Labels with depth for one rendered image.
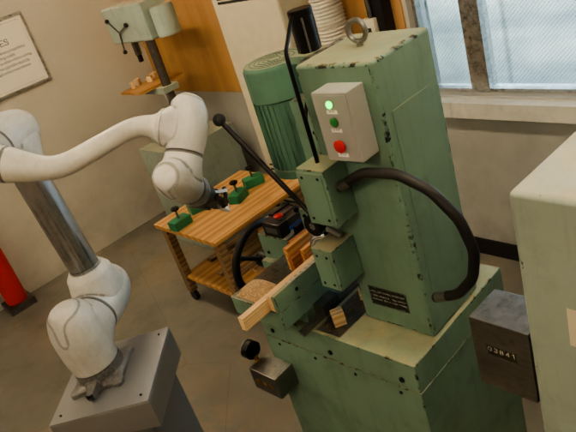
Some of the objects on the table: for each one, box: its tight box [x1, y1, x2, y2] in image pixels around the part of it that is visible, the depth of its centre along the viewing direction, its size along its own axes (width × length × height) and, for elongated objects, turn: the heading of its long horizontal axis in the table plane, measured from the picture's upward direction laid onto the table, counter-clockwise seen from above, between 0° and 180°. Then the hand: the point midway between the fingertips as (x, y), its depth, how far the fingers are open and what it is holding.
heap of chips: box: [237, 279, 277, 303], centre depth 180 cm, size 8×12×3 cm
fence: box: [271, 262, 321, 314], centre depth 184 cm, size 60×2×6 cm, turn 165°
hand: (223, 205), depth 196 cm, fingers closed
